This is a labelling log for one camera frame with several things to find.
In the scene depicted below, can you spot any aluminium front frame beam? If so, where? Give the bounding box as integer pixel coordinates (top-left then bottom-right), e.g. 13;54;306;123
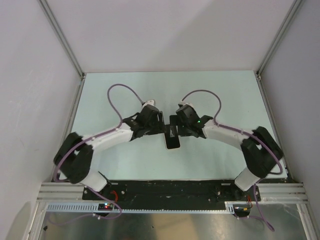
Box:
36;182;309;204

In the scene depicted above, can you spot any white slotted cable duct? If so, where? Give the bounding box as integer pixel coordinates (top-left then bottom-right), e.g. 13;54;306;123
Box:
46;202;235;214

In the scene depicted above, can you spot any left aluminium frame post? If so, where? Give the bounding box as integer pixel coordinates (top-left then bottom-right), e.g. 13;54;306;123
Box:
36;0;86;78

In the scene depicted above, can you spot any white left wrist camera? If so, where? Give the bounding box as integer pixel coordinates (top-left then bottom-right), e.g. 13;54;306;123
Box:
142;99;156;107

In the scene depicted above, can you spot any left electronics board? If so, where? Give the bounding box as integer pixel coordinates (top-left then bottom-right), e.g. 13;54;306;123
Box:
98;190;118;211

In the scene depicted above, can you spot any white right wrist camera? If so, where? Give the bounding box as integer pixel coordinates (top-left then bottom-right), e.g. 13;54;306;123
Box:
178;100;194;108

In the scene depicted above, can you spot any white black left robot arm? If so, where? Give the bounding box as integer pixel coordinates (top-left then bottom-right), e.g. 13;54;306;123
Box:
53;103;165;200

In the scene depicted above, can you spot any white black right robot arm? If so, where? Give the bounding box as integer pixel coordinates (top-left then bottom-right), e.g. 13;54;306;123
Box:
176;103;284;201

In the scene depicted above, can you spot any electronics board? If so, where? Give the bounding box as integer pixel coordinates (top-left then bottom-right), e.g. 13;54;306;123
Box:
233;195;253;219
98;190;118;211

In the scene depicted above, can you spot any aluminium frame post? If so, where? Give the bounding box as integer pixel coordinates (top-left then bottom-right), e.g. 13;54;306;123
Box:
255;0;305;77
36;0;86;78

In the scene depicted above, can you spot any black table front rail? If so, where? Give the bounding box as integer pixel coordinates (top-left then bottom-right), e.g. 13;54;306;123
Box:
82;180;261;210

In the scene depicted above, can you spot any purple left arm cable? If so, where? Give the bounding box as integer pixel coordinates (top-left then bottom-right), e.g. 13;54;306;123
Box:
53;83;148;181

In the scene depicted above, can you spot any right electronics board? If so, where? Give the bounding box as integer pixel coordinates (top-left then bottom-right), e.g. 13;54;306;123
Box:
233;195;253;219

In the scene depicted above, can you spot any right aluminium frame post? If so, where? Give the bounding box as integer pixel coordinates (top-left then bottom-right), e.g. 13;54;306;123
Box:
255;0;305;77

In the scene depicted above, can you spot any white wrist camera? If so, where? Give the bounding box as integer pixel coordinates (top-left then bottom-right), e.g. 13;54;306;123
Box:
178;100;194;108
142;99;156;107

